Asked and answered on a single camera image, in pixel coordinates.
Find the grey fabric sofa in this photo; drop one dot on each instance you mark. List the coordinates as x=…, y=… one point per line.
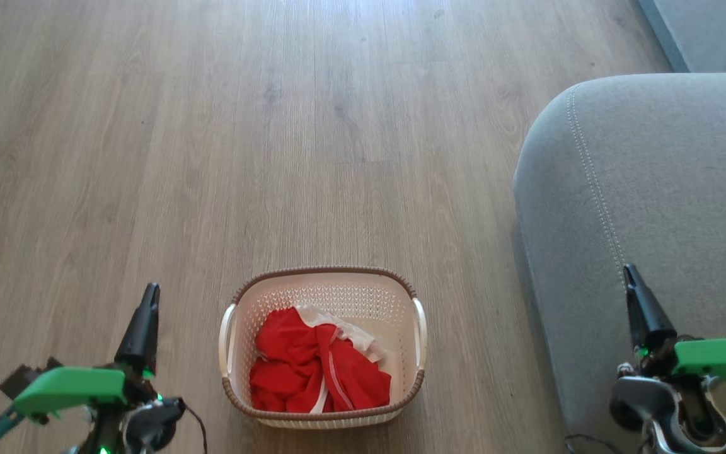
x=653, y=189

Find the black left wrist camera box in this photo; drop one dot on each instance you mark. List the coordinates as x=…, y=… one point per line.
x=23, y=378

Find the white plastic laundry basket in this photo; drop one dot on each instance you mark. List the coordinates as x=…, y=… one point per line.
x=394, y=328

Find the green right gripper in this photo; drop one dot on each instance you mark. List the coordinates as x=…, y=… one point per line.
x=722, y=362

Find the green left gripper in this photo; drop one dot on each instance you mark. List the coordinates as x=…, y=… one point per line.
x=73, y=386

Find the grey upholstered furniture piece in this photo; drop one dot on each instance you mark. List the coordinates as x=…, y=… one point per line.
x=716, y=31

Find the red and white garment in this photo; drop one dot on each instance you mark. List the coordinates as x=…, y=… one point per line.
x=300, y=366

